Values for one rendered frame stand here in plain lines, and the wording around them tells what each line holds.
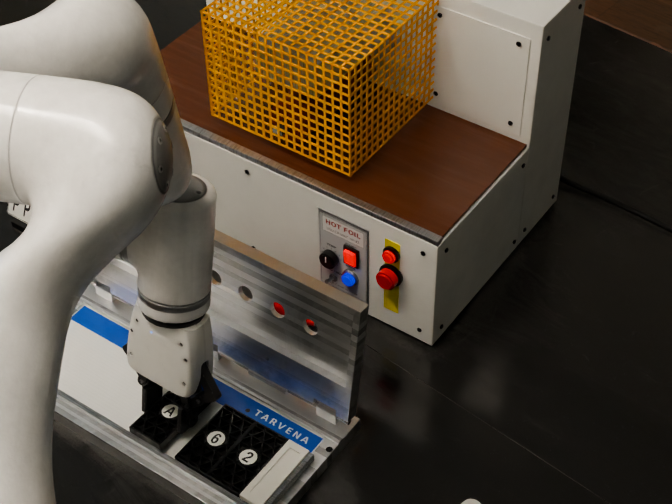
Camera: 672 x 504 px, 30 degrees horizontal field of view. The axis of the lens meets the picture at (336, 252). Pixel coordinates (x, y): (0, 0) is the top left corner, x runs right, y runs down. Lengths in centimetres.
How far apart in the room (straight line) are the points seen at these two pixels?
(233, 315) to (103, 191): 69
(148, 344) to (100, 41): 53
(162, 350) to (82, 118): 59
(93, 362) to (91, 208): 76
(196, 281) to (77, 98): 50
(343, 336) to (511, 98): 40
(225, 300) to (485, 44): 46
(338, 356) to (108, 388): 31
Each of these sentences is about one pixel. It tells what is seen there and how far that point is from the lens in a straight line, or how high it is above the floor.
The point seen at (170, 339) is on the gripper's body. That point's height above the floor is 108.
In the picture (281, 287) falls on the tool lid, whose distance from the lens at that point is 150.
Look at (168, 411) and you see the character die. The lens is 157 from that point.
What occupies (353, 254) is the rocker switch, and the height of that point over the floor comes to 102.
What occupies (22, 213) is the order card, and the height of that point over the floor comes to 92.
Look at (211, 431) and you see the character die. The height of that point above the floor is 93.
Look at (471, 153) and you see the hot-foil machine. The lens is 166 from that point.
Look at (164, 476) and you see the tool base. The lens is 153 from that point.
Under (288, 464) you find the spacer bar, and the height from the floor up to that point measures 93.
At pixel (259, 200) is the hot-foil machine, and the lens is 169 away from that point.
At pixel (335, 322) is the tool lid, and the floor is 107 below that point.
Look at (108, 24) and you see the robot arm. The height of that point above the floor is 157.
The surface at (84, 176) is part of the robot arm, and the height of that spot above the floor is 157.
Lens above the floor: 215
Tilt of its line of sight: 44 degrees down
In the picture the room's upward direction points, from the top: 1 degrees counter-clockwise
